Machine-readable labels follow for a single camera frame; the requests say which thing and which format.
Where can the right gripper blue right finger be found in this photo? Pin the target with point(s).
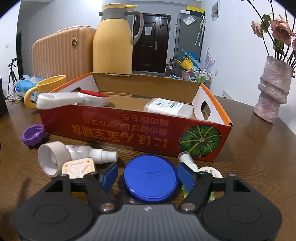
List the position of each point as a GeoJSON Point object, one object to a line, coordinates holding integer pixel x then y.
{"type": "Point", "coordinates": [187, 176]}

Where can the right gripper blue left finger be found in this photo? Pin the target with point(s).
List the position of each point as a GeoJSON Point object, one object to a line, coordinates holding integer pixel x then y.
{"type": "Point", "coordinates": [108, 176]}

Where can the white small spray bottle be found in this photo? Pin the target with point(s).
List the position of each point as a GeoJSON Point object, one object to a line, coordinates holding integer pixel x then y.
{"type": "Point", "coordinates": [99, 156]}

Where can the white round disc device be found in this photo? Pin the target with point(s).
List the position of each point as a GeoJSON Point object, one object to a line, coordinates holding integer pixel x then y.
{"type": "Point", "coordinates": [214, 172]}

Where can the beige square charger plug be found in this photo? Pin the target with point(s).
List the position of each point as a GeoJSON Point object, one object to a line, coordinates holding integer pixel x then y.
{"type": "Point", "coordinates": [78, 168]}

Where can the blue round jar lid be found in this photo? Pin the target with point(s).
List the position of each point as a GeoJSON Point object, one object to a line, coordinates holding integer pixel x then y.
{"type": "Point", "coordinates": [150, 178]}

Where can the white tape roll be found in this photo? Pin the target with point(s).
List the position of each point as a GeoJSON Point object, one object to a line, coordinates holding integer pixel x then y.
{"type": "Point", "coordinates": [52, 156]}

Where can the clear jar blue lid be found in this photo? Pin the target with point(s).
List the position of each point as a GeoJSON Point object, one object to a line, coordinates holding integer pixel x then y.
{"type": "Point", "coordinates": [169, 107]}

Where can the red white lint brush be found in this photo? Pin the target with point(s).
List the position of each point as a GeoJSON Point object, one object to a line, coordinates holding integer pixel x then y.
{"type": "Point", "coordinates": [83, 97]}

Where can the purple ridged cap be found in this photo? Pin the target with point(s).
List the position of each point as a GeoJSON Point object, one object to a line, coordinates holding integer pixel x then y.
{"type": "Point", "coordinates": [33, 135]}

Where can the red cardboard pumpkin box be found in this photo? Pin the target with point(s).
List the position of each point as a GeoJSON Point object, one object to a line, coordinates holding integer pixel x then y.
{"type": "Point", "coordinates": [125, 122]}

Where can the yellow ceramic mug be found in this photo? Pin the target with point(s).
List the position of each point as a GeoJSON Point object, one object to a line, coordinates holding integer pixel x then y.
{"type": "Point", "coordinates": [43, 86]}

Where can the yellow watering can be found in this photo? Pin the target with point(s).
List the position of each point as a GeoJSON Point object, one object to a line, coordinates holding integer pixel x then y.
{"type": "Point", "coordinates": [186, 64]}

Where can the pink textured vase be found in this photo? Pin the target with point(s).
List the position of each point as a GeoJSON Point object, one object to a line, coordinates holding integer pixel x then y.
{"type": "Point", "coordinates": [274, 87]}

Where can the dark brown door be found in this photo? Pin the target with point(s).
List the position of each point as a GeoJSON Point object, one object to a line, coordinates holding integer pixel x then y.
{"type": "Point", "coordinates": [150, 51]}

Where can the yellow thermos jug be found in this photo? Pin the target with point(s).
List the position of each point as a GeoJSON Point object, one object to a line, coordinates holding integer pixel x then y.
{"type": "Point", "coordinates": [113, 41]}

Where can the pink ribbed small suitcase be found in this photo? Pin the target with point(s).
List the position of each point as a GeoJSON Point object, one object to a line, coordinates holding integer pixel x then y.
{"type": "Point", "coordinates": [67, 52]}

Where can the black tripod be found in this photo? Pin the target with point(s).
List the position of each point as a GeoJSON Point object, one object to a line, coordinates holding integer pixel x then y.
{"type": "Point", "coordinates": [12, 82]}

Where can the grey refrigerator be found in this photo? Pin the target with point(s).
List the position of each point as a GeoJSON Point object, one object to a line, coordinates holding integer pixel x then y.
{"type": "Point", "coordinates": [186, 38]}

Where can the dried pink roses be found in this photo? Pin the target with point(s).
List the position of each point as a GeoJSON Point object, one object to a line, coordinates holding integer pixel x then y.
{"type": "Point", "coordinates": [277, 34]}

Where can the white board against wall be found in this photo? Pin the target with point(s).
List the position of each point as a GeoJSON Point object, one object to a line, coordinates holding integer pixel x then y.
{"type": "Point", "coordinates": [226, 95]}

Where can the wire storage cart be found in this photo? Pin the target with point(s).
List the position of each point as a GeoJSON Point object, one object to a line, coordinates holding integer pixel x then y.
{"type": "Point", "coordinates": [200, 76]}

